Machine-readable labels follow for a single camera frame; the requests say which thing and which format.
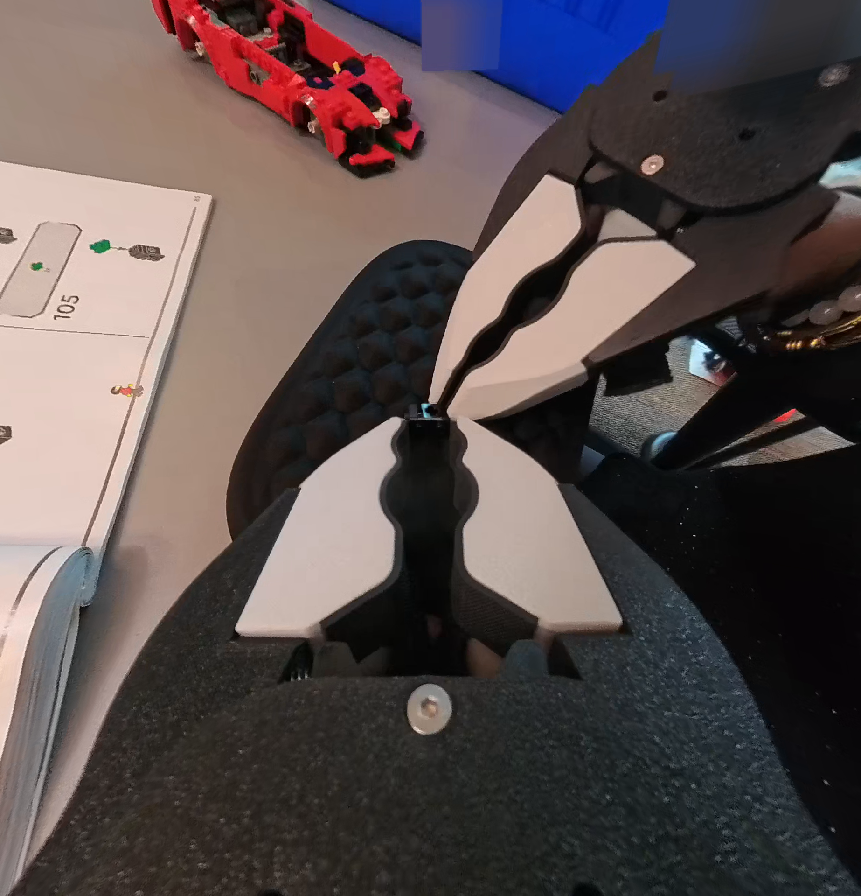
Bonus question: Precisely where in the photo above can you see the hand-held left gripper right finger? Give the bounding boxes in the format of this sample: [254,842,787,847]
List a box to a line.
[437,417,625,655]

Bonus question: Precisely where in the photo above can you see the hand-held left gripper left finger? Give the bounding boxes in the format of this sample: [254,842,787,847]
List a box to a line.
[233,417,431,641]

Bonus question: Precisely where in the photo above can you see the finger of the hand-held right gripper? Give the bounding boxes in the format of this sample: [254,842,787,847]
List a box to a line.
[457,209,699,422]
[427,172,587,421]

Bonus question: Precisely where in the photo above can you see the red lego car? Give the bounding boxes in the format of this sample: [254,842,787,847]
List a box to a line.
[151,0,426,180]

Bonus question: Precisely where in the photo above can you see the lego instruction booklet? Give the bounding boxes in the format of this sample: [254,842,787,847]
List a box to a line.
[0,157,215,896]

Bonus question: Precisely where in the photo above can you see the person's right hand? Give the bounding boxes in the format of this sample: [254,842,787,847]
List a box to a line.
[770,190,861,316]

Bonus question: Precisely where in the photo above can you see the black quilted wrist rest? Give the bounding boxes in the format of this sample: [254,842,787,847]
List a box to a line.
[226,239,601,562]

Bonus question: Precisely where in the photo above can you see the black office chair base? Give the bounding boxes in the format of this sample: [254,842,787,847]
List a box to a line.
[640,335,861,471]

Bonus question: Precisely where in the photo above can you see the large blue storage bin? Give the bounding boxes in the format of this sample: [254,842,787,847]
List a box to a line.
[317,0,673,114]

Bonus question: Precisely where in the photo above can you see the pale bead bracelet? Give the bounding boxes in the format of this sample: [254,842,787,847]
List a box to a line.
[780,268,861,331]

